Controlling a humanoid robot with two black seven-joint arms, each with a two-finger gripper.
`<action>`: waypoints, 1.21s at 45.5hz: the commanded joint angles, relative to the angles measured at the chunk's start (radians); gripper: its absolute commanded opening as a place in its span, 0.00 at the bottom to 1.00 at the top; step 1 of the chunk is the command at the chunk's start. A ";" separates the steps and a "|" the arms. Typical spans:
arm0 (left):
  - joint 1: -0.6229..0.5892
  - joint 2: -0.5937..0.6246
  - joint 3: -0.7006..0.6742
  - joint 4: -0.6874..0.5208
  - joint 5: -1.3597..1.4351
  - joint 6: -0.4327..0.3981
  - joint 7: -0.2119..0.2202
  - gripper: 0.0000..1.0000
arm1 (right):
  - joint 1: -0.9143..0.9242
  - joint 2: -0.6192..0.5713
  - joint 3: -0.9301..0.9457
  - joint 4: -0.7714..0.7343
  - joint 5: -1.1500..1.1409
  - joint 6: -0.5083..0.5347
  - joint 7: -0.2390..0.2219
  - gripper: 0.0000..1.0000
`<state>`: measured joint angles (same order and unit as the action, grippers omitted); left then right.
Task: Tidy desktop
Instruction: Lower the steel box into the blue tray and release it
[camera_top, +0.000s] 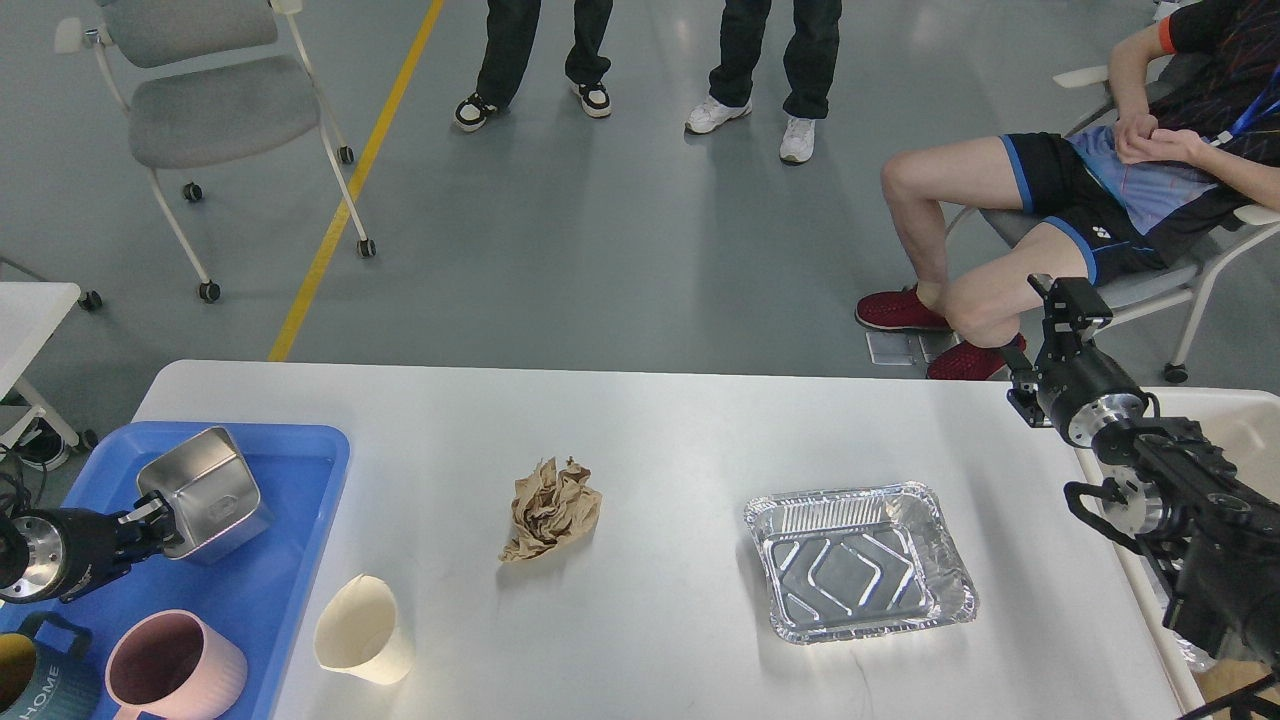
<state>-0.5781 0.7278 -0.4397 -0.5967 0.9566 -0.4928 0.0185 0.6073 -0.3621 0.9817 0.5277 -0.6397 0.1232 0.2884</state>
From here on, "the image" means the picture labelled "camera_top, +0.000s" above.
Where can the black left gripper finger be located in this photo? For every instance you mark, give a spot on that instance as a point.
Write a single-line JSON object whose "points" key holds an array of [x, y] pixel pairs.
{"points": [[149, 543], [152, 511]]}

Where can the teal mug with tea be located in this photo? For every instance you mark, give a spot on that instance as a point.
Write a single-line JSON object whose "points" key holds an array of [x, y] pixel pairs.
{"points": [[39, 681]]}

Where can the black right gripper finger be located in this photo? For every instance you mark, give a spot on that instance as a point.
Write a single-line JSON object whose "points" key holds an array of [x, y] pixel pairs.
{"points": [[1023, 394], [1073, 313]]}

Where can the grey chair under person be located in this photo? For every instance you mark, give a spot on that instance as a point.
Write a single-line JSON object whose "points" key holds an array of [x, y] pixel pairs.
{"points": [[1191, 278]]}

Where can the seated person in shorts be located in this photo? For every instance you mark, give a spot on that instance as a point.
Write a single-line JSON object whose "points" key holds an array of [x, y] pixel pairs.
{"points": [[1195, 137]]}

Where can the crumpled brown paper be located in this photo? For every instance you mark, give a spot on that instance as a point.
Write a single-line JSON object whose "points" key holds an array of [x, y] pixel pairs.
{"points": [[552, 506]]}

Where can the grey office chair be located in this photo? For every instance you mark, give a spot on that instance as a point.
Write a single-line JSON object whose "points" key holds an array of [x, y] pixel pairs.
{"points": [[202, 118]]}

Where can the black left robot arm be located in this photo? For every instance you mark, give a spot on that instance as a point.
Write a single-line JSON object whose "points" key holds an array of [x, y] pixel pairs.
{"points": [[17, 500]]}

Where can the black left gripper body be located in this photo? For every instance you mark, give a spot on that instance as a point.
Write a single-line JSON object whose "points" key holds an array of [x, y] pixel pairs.
{"points": [[62, 554]]}

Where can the small white side table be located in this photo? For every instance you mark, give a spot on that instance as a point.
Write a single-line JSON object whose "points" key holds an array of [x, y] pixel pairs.
{"points": [[30, 312]]}

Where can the white waste bin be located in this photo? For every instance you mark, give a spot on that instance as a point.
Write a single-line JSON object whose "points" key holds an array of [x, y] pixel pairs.
{"points": [[1244, 425]]}

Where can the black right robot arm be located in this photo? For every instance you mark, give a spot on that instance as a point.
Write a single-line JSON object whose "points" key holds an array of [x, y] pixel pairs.
{"points": [[1170, 497]]}

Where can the aluminium foil tray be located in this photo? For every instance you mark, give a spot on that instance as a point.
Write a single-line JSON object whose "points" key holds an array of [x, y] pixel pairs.
{"points": [[859, 563]]}

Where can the cream paper cup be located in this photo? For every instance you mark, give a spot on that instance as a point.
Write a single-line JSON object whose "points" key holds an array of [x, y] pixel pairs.
{"points": [[360, 633]]}

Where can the square stainless steel container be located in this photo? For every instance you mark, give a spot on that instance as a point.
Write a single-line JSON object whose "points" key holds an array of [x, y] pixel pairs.
{"points": [[217, 504]]}

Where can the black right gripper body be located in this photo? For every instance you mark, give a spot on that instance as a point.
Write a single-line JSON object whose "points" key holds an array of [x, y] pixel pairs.
{"points": [[1080, 394]]}

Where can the pink ribbed mug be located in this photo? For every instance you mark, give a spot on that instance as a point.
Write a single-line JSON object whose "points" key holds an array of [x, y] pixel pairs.
{"points": [[173, 665]]}

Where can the blue plastic tray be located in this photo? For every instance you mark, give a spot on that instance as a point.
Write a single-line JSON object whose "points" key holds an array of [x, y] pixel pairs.
{"points": [[254, 596]]}

